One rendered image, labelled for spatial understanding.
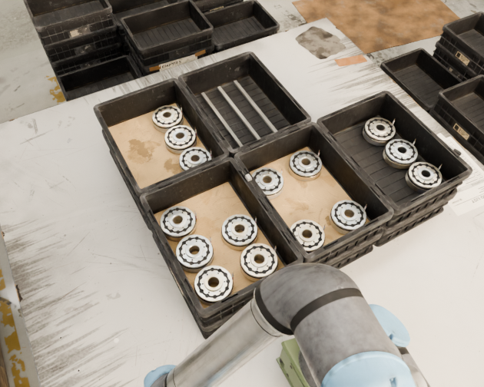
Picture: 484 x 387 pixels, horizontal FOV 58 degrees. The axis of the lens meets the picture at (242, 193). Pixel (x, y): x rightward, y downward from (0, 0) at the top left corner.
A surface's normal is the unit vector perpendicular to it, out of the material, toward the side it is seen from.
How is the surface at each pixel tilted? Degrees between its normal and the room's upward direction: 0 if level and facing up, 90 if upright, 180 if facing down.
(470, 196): 0
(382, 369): 8
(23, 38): 0
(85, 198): 0
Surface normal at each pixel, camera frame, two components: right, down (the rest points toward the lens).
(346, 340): -0.25, -0.57
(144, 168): 0.01, -0.57
